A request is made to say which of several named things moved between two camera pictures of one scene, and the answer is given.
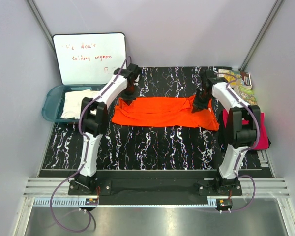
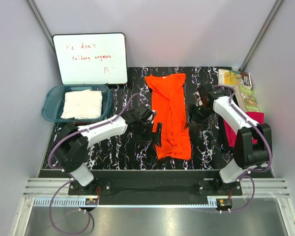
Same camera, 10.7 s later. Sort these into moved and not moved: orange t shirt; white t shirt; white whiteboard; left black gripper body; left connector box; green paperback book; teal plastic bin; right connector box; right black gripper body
Moved: right black gripper body; orange t shirt; left black gripper body
Not moved: left connector box; teal plastic bin; white whiteboard; right connector box; white t shirt; green paperback book
